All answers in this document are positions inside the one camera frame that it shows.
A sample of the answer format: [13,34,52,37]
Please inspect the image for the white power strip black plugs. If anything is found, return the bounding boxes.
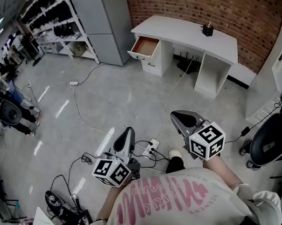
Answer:
[142,138,161,158]

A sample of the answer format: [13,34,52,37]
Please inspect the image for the black metal frame stand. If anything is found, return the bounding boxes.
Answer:
[47,205,93,225]

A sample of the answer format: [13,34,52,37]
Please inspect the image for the blue desk white legs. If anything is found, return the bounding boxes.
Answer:
[3,79,24,106]

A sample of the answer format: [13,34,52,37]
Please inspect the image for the white router cable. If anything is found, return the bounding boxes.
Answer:
[152,55,199,142]

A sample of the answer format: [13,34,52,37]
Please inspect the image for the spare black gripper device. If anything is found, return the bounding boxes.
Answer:
[44,190,67,218]

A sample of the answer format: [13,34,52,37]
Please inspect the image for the person's right forearm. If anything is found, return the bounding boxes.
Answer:
[202,154,243,190]

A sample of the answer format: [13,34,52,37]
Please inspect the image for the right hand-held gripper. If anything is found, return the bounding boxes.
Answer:
[170,109,227,163]

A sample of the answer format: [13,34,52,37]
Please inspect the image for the white bookshelf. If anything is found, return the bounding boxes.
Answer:
[270,41,282,93]

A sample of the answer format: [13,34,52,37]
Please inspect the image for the white low ledge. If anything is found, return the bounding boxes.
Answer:
[227,62,257,90]

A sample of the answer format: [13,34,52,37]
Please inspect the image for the person's left forearm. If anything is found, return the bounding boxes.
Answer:
[94,180,135,222]

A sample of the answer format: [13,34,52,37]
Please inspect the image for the black square pen holder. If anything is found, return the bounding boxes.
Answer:
[201,22,214,37]

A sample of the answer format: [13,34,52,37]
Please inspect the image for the rows of black equipment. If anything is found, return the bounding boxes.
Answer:
[21,0,76,38]

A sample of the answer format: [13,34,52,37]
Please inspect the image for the black round stand base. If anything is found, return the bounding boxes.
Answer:
[32,55,45,67]

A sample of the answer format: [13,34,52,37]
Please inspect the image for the grey refrigerator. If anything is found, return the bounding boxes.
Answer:
[69,0,136,68]

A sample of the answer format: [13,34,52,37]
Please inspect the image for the black router with antennas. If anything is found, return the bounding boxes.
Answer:
[175,50,202,74]

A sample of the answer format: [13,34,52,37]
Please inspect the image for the white t-shirt pink print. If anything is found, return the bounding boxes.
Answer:
[83,163,282,225]

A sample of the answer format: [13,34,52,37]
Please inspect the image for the white clog shoe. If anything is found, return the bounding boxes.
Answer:
[168,149,183,159]

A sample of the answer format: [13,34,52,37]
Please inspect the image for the white drawer wooden inside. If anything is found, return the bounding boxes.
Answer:
[126,35,162,62]

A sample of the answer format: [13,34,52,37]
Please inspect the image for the white table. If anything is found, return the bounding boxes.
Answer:
[30,205,65,225]

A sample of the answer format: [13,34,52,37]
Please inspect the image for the black trousers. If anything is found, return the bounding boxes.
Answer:
[165,157,185,173]

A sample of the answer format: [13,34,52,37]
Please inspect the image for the clear storage bin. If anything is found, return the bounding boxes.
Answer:
[69,41,87,56]

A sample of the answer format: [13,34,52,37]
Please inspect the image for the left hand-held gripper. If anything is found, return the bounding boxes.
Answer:
[89,126,142,188]

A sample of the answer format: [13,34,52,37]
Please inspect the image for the white shelf rack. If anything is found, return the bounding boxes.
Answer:
[19,0,100,68]

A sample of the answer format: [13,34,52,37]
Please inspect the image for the black office chair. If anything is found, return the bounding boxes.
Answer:
[237,83,282,176]
[0,91,23,135]

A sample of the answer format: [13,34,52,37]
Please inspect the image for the black adapter cable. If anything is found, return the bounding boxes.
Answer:
[49,155,106,207]

